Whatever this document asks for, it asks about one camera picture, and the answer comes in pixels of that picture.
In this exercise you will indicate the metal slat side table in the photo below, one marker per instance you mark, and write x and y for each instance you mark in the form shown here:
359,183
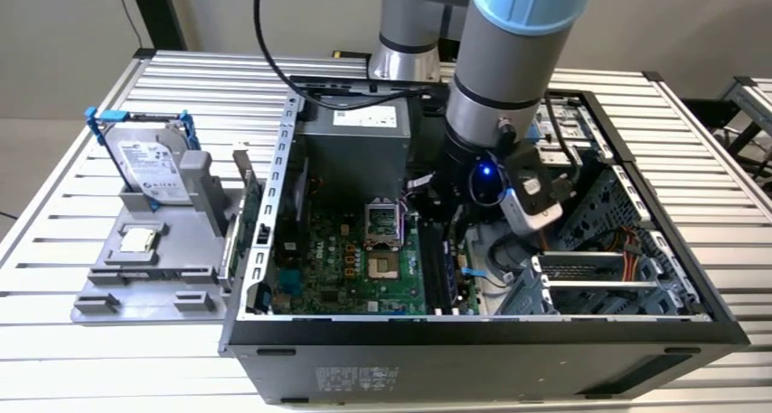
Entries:
751,92

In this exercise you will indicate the black upright post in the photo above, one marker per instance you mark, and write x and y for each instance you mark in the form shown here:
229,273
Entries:
159,15

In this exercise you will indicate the hard disk in blue carrier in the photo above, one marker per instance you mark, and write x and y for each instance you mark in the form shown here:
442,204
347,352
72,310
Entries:
142,160

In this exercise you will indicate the grey power supply unit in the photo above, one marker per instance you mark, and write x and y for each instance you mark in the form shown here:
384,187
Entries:
355,160

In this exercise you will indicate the thin locking lever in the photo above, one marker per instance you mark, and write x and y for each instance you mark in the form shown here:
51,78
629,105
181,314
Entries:
402,228

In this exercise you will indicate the green motherboard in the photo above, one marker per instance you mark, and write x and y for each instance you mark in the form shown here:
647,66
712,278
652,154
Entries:
338,291

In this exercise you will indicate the CPU socket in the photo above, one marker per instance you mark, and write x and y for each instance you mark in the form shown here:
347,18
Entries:
384,265

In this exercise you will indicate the RAM stick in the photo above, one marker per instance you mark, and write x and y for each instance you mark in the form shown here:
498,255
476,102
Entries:
453,273

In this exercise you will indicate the metal optical drive cage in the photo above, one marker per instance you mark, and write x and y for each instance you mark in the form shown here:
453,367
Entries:
569,115

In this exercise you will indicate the black open PC case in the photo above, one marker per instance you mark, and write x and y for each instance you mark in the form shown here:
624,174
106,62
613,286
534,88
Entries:
422,368

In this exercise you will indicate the green graphics card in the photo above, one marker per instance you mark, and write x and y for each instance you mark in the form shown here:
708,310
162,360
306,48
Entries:
249,205

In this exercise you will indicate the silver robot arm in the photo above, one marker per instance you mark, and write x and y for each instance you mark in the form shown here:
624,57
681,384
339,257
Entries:
513,69

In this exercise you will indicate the silver CPU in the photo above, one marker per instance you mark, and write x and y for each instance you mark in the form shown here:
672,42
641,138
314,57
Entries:
135,241

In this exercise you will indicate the black camera bracket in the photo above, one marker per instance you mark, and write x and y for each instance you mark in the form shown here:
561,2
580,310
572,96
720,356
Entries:
530,164

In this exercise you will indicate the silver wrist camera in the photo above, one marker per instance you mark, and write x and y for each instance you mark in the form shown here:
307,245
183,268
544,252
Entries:
533,209

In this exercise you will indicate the grey plastic parts rack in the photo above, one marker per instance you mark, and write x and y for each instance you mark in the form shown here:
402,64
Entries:
181,250

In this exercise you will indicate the black yellow plug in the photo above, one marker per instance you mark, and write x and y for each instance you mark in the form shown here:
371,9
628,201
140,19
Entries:
338,54

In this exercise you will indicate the metal disk bay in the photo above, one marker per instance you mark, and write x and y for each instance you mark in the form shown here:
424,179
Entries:
603,284

